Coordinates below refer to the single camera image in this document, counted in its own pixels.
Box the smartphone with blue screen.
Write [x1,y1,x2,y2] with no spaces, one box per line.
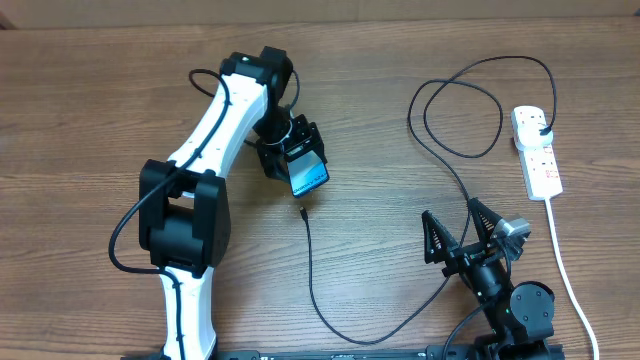
[287,151,330,198]

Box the white charger plug adapter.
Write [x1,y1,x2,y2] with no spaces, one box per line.
[514,122,554,151]

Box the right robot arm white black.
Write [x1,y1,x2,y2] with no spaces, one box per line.
[422,198,564,359]

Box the white power strip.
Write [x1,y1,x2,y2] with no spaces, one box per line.
[510,105,563,201]

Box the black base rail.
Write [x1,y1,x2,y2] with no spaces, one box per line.
[119,342,566,360]

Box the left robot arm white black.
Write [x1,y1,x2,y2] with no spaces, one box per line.
[138,47,330,359]

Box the white power strip cord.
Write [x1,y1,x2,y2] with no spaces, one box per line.
[543,197,601,360]

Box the black charger cable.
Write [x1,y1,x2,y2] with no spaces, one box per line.
[299,55,558,346]

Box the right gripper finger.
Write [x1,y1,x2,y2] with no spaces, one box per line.
[468,198,503,244]
[422,210,459,264]

